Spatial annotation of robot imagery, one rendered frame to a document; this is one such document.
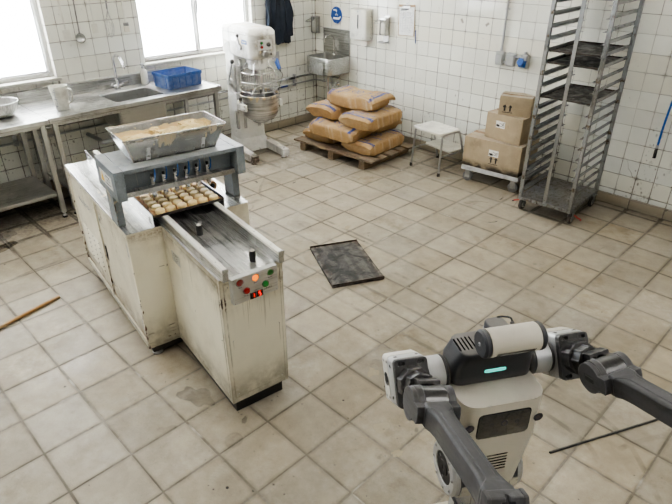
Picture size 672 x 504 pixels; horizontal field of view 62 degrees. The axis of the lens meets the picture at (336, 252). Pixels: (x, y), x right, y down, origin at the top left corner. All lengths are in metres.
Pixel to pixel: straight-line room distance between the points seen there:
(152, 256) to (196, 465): 1.11
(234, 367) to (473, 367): 1.64
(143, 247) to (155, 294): 0.31
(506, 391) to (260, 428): 1.74
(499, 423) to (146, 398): 2.21
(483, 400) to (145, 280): 2.21
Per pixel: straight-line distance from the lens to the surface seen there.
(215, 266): 2.57
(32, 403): 3.52
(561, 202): 5.34
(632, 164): 5.72
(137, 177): 3.10
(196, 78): 6.08
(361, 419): 3.04
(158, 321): 3.41
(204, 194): 3.31
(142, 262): 3.20
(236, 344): 2.81
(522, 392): 1.54
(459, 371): 1.48
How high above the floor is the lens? 2.19
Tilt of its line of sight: 29 degrees down
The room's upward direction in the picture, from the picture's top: straight up
